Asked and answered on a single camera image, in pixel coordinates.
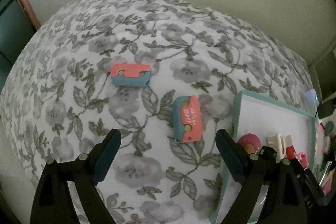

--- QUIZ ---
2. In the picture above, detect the pink smartwatch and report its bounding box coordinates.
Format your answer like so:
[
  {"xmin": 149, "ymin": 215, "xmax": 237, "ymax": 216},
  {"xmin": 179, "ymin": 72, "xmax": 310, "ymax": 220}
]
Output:
[{"xmin": 295, "ymin": 152, "xmax": 309, "ymax": 169}]

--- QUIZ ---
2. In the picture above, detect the red glue stick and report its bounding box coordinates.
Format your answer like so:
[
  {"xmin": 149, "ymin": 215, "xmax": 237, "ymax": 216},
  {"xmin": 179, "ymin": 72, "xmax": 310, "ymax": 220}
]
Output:
[{"xmin": 283, "ymin": 135, "xmax": 295, "ymax": 160}]

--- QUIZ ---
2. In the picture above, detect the white plastic plug holder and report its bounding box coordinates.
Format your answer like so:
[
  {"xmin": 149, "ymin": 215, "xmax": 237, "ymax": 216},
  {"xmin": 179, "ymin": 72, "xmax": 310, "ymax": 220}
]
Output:
[{"xmin": 266, "ymin": 134, "xmax": 285, "ymax": 161}]

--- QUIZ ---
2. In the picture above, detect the doll with pink cap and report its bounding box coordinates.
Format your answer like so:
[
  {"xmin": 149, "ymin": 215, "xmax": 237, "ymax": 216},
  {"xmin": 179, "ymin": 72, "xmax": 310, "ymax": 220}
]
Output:
[{"xmin": 237, "ymin": 133, "xmax": 261, "ymax": 154}]

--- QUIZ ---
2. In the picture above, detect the pink blue box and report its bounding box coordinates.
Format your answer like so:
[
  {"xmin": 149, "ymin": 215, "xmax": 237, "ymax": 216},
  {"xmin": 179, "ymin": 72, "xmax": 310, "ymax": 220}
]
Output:
[
  {"xmin": 110, "ymin": 63, "xmax": 151, "ymax": 88},
  {"xmin": 172, "ymin": 96, "xmax": 203, "ymax": 143}
]

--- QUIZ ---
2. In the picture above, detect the pink crochet mat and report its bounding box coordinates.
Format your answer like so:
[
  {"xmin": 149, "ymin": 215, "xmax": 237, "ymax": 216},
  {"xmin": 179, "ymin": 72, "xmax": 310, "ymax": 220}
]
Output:
[{"xmin": 317, "ymin": 123, "xmax": 331, "ymax": 155}]

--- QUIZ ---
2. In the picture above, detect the teal round pouch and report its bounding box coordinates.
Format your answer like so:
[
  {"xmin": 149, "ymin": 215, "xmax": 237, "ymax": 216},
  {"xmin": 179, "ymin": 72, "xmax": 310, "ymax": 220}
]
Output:
[{"xmin": 325, "ymin": 121, "xmax": 336, "ymax": 136}]

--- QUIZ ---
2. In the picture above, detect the black plugged adapter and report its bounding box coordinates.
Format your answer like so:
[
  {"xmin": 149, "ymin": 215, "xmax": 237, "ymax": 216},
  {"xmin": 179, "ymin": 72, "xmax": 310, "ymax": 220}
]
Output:
[{"xmin": 317, "ymin": 100, "xmax": 335, "ymax": 119}]

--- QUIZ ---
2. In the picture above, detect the white power strip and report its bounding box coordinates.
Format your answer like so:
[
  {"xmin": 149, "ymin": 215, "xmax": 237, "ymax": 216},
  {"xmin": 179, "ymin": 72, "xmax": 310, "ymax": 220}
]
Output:
[{"xmin": 305, "ymin": 89, "xmax": 319, "ymax": 116}]

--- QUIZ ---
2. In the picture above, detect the teal white tray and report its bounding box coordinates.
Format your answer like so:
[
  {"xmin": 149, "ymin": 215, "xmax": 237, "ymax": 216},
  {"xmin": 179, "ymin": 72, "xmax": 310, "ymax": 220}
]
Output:
[{"xmin": 210, "ymin": 90, "xmax": 316, "ymax": 223}]

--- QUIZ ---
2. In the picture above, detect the grey floral tablecloth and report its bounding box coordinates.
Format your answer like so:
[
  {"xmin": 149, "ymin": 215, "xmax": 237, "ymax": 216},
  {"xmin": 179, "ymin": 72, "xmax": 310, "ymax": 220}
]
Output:
[{"xmin": 1, "ymin": 0, "xmax": 312, "ymax": 223}]

